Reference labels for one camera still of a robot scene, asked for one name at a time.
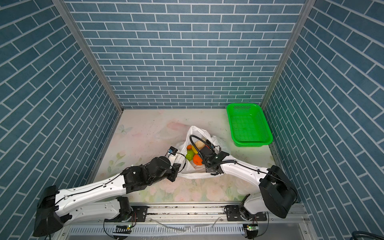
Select left corner aluminium post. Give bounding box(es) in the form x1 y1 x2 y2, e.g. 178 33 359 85
52 0 124 114

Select right corner aluminium post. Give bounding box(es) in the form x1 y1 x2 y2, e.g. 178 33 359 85
260 0 316 110

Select green plastic basket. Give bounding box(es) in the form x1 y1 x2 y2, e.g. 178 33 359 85
226 103 273 147

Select orange fruit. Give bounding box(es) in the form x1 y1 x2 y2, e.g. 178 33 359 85
193 154 203 166

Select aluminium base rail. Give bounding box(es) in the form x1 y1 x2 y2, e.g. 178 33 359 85
52 202 317 240

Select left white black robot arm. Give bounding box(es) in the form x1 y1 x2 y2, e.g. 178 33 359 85
33 156 181 237

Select green pear fruit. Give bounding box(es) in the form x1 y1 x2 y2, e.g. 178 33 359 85
186 149 195 161

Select yellow lemon fruit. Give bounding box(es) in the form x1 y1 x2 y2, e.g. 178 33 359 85
191 146 199 155

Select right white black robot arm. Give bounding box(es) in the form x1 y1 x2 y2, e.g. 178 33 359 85
198 146 298 219

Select corner aluminium post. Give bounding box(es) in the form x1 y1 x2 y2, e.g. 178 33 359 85
260 0 316 110
52 0 124 114

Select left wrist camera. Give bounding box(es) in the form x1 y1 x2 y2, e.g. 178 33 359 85
165 146 178 165

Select beige potato-like fruit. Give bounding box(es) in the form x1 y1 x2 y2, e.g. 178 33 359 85
195 141 206 150

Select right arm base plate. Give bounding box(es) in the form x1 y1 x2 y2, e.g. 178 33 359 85
224 205 267 222

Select white plastic bag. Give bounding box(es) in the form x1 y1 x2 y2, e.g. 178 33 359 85
175 126 231 180

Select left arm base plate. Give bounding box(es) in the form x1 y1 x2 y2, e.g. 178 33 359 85
112 206 149 223

